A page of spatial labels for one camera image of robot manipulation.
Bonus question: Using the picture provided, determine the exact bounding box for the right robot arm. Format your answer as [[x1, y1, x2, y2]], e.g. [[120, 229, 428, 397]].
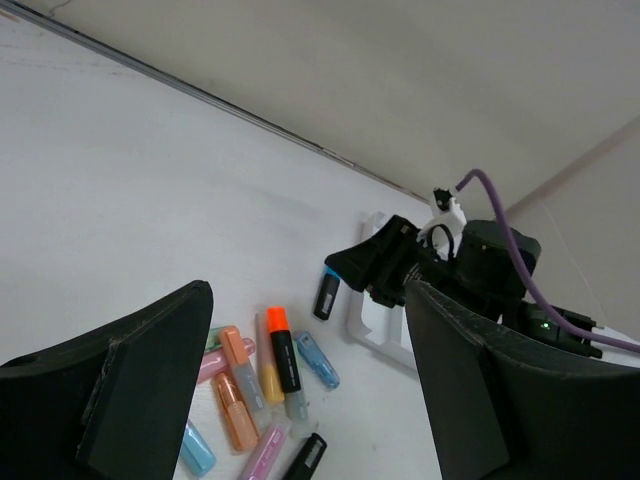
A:
[[325, 215, 602, 359]]

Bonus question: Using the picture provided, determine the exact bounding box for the green cap pastel highlighter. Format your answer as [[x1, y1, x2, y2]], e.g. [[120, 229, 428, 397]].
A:
[[285, 390, 310, 439]]

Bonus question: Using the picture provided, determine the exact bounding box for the orange correction tape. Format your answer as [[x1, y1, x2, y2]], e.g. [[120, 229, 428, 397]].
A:
[[213, 372, 259, 452]]

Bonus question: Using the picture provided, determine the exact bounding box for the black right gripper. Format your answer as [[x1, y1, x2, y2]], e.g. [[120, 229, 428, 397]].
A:
[[325, 215, 455, 308]]

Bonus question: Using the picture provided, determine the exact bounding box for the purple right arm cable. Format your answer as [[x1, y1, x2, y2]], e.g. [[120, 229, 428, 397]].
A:
[[454, 169, 640, 354]]

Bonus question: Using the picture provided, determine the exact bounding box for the pink cap black highlighter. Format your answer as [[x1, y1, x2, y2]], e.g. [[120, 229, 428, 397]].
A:
[[282, 433, 327, 480]]

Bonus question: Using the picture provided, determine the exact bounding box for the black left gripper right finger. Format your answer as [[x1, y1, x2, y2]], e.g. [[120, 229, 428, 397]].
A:
[[406, 282, 639, 479]]

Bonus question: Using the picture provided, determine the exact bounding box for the white compartment organizer tray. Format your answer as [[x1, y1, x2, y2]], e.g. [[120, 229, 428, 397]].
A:
[[344, 211, 419, 372]]

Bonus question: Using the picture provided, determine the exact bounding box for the green correction tape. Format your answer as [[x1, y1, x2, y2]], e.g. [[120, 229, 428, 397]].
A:
[[204, 327, 223, 354]]

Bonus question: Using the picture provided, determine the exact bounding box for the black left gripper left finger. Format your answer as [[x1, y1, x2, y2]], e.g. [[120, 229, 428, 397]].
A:
[[1, 280, 214, 479]]

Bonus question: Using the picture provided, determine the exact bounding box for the yellow pastel highlighter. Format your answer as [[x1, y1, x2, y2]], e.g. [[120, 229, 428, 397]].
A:
[[255, 314, 285, 406]]

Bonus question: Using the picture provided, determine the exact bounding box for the orange cap black highlighter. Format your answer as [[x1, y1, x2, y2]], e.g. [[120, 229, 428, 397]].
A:
[[266, 306, 302, 394]]

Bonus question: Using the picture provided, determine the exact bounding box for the peach cap pastel highlighter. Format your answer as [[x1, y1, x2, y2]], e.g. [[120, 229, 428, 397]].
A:
[[219, 326, 272, 430]]

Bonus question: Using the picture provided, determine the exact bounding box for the blue cap pastel highlighter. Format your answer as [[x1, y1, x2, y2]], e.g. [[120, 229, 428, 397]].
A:
[[180, 420, 217, 478]]

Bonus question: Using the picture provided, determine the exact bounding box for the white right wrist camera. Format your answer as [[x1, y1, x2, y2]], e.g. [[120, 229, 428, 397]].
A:
[[417, 188, 467, 250]]

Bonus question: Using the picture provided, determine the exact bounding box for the blue correction tape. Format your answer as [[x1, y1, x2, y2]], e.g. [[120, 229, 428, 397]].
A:
[[294, 331, 340, 390]]

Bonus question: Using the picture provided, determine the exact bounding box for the pink correction tape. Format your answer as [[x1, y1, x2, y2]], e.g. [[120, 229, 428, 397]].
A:
[[196, 347, 229, 384]]

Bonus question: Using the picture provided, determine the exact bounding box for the purple cap pastel highlighter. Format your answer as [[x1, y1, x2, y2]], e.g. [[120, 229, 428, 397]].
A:
[[238, 416, 292, 480]]

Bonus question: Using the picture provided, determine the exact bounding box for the blue cap black highlighter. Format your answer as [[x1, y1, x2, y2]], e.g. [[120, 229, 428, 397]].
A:
[[313, 267, 341, 321]]

